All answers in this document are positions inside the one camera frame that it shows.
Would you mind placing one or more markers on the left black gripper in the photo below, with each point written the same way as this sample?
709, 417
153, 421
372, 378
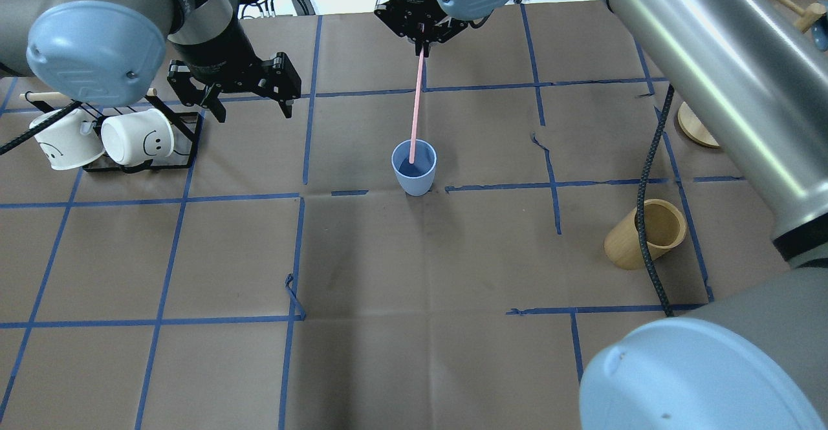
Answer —
217, 53

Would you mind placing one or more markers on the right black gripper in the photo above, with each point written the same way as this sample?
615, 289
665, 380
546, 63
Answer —
407, 0

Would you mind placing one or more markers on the pink chopstick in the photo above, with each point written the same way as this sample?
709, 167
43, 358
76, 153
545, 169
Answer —
416, 107

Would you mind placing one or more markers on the light blue plastic cup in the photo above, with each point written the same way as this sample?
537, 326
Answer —
415, 178

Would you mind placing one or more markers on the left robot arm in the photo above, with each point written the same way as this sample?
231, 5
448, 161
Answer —
109, 51

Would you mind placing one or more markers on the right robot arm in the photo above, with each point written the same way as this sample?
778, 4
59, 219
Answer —
756, 360

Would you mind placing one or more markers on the white plain mug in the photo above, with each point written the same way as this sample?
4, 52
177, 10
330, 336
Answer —
132, 139

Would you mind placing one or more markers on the white smiley face mug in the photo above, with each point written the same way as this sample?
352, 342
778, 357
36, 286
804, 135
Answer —
70, 142

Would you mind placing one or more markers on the wooden mug tree stand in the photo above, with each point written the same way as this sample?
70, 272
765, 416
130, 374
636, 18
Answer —
808, 17

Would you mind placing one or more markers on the black wire mug rack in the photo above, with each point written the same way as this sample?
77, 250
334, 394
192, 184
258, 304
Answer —
186, 127

